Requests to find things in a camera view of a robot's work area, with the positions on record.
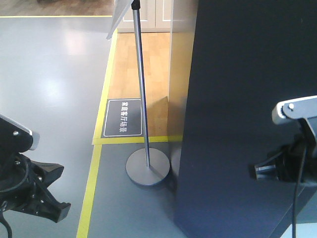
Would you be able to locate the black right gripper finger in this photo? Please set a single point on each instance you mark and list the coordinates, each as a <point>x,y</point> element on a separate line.
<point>268,169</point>

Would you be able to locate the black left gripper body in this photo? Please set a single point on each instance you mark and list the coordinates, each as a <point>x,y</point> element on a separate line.
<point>18,186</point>

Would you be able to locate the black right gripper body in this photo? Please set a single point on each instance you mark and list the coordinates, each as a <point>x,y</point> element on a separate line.
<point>302,148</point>

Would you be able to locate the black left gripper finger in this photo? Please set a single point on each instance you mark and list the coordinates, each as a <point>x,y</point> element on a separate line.
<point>49,207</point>
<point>47,173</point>

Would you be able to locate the yellow floor tape line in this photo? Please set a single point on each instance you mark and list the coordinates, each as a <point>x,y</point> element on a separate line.
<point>52,80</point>

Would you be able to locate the dark floor label sign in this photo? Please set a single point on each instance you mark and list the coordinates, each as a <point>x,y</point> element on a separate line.
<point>123,117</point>

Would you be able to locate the grey sign board stand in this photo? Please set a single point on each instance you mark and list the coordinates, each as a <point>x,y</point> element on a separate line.
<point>147,166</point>

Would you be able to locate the white double door wardrobe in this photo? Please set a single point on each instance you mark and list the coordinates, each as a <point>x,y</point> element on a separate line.
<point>155,16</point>

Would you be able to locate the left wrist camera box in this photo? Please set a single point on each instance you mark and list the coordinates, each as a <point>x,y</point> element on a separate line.
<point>15,137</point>

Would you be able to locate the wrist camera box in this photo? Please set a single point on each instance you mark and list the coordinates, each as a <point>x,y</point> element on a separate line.
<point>295,109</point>
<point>15,137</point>

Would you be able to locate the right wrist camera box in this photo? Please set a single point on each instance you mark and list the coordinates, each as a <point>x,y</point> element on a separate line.
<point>295,109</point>

